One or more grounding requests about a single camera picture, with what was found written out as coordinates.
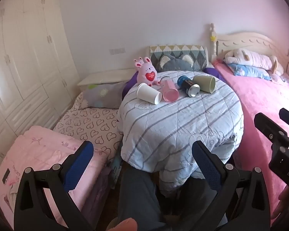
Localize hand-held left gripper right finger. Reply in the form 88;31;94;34
192;140;271;231

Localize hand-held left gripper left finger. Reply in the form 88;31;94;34
14;140;95;231

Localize green cup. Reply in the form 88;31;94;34
193;75;216;93

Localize pink transparent cup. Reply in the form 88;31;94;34
160;76;179;102

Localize white paper cup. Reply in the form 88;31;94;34
137;83;163;105

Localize person's right hand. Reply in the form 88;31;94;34
271;187;289;227

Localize person's left hand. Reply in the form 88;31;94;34
108;218;138;231

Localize pink fleece blanket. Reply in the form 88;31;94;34
212;60;289;225

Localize heart print bed sheet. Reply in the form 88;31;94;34
52;92;124;161

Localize pink folded quilt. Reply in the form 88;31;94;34
0;125;111;231

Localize blue striped quilt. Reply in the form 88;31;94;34
117;71;244;193

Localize blue printed pillow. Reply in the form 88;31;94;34
226;63;273;81

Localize white plush dog toy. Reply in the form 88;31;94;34
223;49;285;75

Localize person's grey trousers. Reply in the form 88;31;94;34
106;166;234;231

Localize grey floral pillow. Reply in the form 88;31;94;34
82;82;127;109

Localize dark blue drink can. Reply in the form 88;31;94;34
177;75;201;98

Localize cream bed headboard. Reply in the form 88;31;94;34
209;23;289;77

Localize diamond patterned headboard cushion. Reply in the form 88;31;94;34
148;44;209;72

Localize grey cat face pillow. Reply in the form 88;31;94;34
157;54;203;73

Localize pink plush rabbit toy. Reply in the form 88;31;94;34
134;56;161;87

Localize white wardrobe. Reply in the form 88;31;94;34
0;0;81;174

